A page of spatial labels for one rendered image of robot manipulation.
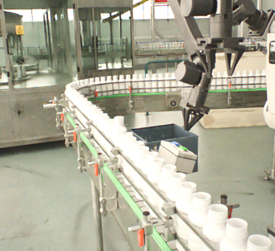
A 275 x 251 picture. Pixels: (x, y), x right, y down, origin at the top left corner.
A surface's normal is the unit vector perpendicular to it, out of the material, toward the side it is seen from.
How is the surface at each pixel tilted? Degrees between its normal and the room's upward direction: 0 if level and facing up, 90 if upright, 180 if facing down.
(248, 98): 91
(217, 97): 90
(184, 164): 90
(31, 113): 93
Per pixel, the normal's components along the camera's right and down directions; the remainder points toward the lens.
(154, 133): 0.33, 0.20
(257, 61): 0.03, 0.23
